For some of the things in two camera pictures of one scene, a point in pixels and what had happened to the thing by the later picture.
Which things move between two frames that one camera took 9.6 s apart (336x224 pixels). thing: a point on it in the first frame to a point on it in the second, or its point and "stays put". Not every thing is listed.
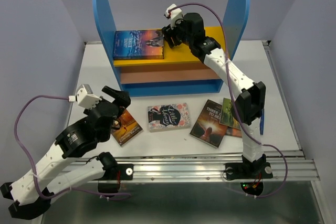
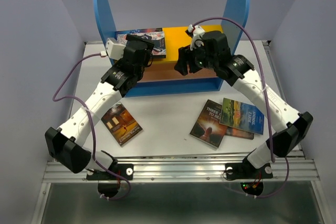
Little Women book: [168, 117] to [156, 38]
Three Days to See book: [207, 127] stays put
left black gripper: [123, 97] to [150, 45]
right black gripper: [168, 33] to [185, 56]
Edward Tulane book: [129, 128] stays put
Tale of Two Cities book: [233, 131] stays put
